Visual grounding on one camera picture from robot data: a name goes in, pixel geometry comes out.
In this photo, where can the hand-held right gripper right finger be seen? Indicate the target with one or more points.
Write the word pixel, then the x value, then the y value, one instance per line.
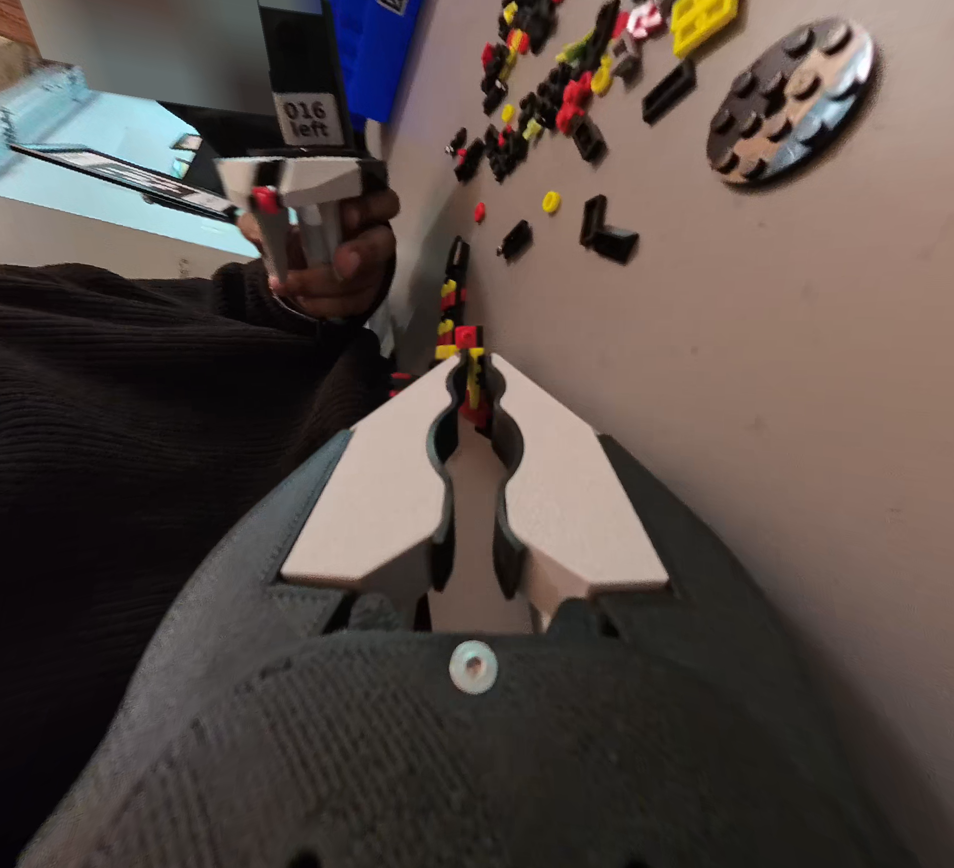
pixel 581 510

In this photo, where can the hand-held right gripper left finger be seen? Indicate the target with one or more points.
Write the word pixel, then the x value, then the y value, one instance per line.
pixel 373 503

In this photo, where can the blue plastic storage bin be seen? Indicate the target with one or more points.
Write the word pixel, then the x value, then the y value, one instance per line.
pixel 365 26

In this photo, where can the black lego clip plate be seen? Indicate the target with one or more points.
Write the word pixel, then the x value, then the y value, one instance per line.
pixel 514 240

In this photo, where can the framed marker sign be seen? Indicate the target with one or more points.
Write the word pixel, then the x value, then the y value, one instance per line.
pixel 112 171

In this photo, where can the black round lego plate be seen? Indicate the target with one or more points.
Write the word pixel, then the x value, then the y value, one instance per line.
pixel 790 100

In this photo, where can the red lego clip piece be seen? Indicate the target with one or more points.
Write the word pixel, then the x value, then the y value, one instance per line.
pixel 262 199

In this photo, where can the pile of loose lego pieces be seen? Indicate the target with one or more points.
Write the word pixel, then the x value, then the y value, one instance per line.
pixel 596 26

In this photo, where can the long black red yellow lego model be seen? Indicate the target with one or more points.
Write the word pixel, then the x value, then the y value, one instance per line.
pixel 452 294

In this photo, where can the black rectangular lego plate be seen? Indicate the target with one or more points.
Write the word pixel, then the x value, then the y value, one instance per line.
pixel 668 91
pixel 589 137

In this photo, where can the person's left hand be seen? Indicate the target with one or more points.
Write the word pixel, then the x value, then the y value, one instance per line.
pixel 358 272

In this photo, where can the person's left forearm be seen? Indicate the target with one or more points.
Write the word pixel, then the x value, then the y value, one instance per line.
pixel 149 361

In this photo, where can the small black red yellow lego assembly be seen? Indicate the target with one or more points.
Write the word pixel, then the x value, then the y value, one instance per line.
pixel 471 380

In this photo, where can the person's black knit sweater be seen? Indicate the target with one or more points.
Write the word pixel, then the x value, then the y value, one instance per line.
pixel 74 659

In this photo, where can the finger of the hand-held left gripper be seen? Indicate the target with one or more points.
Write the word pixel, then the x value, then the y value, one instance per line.
pixel 238 179
pixel 328 179

